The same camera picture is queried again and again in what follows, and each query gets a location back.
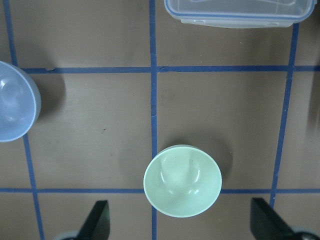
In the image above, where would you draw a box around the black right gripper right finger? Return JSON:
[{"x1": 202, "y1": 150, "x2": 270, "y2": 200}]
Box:
[{"x1": 250, "y1": 197, "x2": 298, "y2": 240}]

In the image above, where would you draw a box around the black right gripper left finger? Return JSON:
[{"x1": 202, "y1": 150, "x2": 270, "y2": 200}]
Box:
[{"x1": 76, "y1": 200, "x2": 111, "y2": 240}]

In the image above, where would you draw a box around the green bowl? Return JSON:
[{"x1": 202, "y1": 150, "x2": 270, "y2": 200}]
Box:
[{"x1": 143, "y1": 144, "x2": 223, "y2": 218}]

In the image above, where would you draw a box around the blue bowl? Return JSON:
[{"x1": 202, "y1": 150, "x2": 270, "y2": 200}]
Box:
[{"x1": 0, "y1": 61, "x2": 42, "y2": 143}]

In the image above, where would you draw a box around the clear plastic container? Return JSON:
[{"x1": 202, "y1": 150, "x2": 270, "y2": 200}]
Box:
[{"x1": 164, "y1": 0, "x2": 318, "y2": 29}]

